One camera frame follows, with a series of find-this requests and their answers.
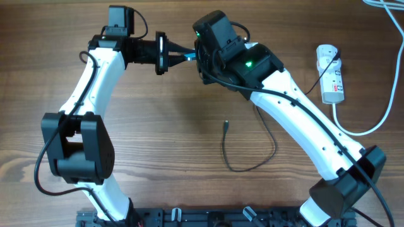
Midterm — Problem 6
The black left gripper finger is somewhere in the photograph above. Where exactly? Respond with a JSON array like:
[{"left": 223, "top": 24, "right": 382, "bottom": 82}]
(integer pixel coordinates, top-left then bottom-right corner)
[
  {"left": 168, "top": 55, "right": 186, "bottom": 67},
  {"left": 167, "top": 40, "right": 195, "bottom": 54}
]

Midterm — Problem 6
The blue screen smartphone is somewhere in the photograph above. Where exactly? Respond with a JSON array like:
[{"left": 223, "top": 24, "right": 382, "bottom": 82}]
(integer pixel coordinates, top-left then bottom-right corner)
[{"left": 183, "top": 52, "right": 196, "bottom": 61}]

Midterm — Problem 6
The black usb charging cable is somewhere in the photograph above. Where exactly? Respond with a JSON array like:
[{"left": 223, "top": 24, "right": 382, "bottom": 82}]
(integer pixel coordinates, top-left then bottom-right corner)
[{"left": 222, "top": 49, "right": 342, "bottom": 173}]

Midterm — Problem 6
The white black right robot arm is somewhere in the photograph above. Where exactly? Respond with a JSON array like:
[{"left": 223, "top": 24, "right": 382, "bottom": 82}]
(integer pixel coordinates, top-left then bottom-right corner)
[{"left": 193, "top": 10, "right": 386, "bottom": 226}]

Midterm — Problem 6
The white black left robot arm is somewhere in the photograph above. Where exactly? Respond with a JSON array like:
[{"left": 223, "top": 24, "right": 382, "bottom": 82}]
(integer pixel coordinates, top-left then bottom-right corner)
[{"left": 34, "top": 32, "right": 194, "bottom": 226}]

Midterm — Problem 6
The white power strip socket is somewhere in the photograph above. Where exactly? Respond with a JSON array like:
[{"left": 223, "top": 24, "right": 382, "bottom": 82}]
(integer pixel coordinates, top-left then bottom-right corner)
[{"left": 316, "top": 44, "right": 345, "bottom": 104}]

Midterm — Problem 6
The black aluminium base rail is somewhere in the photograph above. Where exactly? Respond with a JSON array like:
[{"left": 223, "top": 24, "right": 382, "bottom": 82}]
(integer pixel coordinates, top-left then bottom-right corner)
[{"left": 75, "top": 206, "right": 357, "bottom": 227}]

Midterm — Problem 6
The white power strip cord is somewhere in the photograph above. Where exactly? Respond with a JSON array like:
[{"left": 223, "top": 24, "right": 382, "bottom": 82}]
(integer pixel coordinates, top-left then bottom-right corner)
[{"left": 331, "top": 0, "right": 404, "bottom": 137}]

